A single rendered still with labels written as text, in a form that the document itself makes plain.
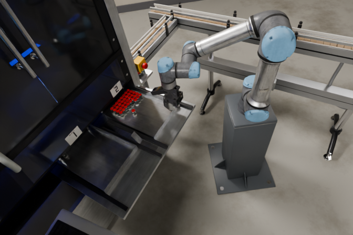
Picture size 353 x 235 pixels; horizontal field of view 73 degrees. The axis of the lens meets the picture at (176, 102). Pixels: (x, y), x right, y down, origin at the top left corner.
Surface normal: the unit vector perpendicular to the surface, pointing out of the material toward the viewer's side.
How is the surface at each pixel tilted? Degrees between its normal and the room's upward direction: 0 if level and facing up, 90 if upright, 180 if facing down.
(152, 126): 0
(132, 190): 0
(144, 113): 0
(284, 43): 83
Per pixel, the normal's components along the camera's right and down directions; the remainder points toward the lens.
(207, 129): -0.11, -0.64
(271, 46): -0.11, 0.68
